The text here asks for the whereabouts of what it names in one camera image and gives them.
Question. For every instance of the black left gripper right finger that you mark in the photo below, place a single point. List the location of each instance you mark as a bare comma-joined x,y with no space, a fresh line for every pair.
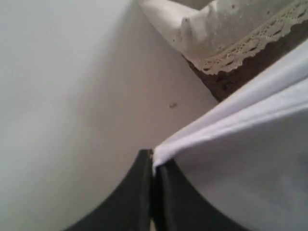
177,206

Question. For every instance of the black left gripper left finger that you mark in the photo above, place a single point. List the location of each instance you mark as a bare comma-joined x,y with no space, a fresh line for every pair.
127,208

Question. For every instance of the white t-shirt red lettering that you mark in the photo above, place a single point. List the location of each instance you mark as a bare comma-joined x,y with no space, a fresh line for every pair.
248,156

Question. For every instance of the dark brown wicker basket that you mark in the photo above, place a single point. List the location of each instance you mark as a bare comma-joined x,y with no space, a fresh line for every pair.
224,84

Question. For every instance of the cream lace-trimmed cloth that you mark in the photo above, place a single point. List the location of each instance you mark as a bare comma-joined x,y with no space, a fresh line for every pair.
218,35

